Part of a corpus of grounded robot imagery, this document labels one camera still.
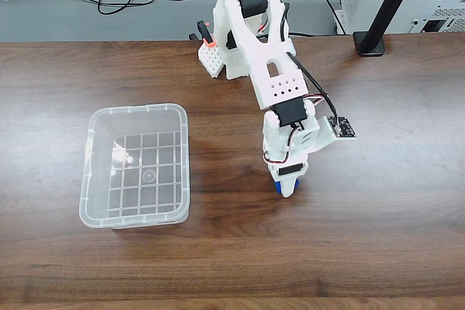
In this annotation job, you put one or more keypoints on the blue cube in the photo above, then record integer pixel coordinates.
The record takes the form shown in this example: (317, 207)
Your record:
(276, 186)

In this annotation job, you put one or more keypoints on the clear plastic bin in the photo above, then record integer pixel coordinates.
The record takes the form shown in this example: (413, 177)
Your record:
(145, 175)

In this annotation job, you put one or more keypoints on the black orange table clamp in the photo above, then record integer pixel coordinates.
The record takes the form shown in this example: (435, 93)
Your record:
(201, 28)

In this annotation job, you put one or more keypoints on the black pole stand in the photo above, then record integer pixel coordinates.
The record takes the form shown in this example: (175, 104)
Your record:
(390, 5)

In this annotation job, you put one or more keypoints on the wrist camera on white bracket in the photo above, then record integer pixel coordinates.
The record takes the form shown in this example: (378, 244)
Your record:
(343, 127)

